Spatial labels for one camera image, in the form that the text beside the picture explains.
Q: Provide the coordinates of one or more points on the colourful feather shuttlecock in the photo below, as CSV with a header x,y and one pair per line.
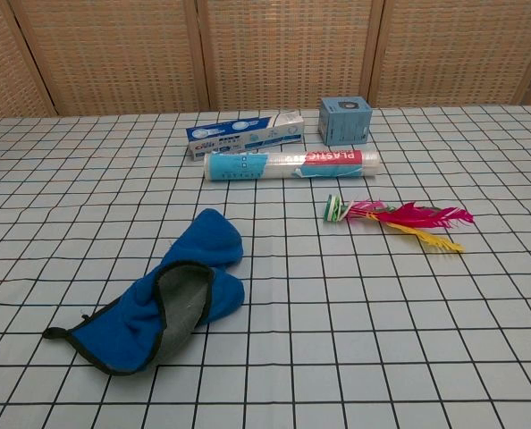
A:
x,y
397,215

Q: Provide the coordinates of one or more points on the plastic wrap roll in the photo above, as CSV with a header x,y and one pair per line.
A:
x,y
292,163

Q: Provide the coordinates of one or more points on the blue white toothpaste box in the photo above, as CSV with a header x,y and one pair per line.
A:
x,y
243,135

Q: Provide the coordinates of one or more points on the small blue cardboard box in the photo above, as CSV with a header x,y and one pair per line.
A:
x,y
343,120

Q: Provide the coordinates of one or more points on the checked grid tablecloth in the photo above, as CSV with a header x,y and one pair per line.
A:
x,y
381,313

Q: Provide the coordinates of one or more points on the blue and grey cloth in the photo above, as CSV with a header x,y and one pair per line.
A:
x,y
149,313

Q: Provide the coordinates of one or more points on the woven bamboo folding screen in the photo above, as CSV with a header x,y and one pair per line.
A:
x,y
265,53

